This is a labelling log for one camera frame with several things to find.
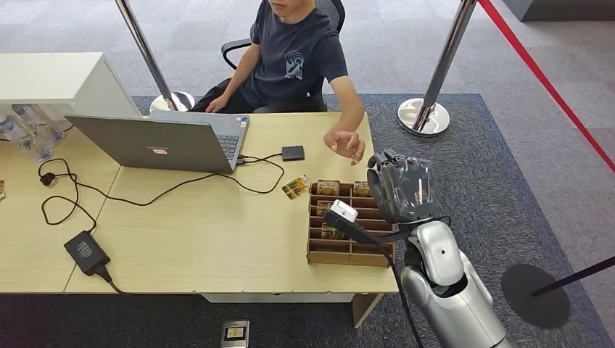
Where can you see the grey laptop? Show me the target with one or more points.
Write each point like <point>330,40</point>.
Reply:
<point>153,144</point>

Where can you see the black office chair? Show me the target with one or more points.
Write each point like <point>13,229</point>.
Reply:
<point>331,12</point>

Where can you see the chrome stanchion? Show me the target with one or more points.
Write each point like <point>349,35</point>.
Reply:
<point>425,117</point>
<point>166,98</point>

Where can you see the black card reader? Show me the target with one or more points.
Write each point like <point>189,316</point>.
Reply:
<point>293,153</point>

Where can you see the person's left forearm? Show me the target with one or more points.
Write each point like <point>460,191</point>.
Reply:
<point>353,121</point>

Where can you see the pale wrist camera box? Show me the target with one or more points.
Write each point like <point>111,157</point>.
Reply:
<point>343,210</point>

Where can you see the black power adapter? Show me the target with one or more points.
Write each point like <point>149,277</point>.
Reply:
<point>86,252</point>

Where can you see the black stanchion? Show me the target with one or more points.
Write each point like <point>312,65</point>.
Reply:
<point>533,298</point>

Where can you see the person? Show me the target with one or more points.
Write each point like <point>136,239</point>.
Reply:
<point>293,62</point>

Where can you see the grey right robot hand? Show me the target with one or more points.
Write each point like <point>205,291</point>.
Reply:
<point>403,189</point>

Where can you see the wooden card organizer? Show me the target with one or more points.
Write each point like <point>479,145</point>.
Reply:
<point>336,257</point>

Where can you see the white cabinet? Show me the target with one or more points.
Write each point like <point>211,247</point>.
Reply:
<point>48,77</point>

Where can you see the person's right hand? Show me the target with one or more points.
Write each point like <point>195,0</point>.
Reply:
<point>217,103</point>

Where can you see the clear plastic water bottle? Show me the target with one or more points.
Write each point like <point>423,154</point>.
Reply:
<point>29,144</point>
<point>48,128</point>

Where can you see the wooden desk leg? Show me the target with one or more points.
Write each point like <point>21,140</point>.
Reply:
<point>367,307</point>

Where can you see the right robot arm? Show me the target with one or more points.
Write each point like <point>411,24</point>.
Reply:
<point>437,249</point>

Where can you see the metal floor socket box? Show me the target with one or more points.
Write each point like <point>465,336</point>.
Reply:
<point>235,334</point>

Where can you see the person's left hand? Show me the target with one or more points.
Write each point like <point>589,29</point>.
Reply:
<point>342,143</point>

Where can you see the person's right forearm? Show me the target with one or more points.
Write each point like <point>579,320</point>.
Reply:
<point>238,77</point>

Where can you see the dark grey floor rug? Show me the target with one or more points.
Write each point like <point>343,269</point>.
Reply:
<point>480,192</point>

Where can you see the red barrier belt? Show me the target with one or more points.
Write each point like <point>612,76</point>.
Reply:
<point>543,79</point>

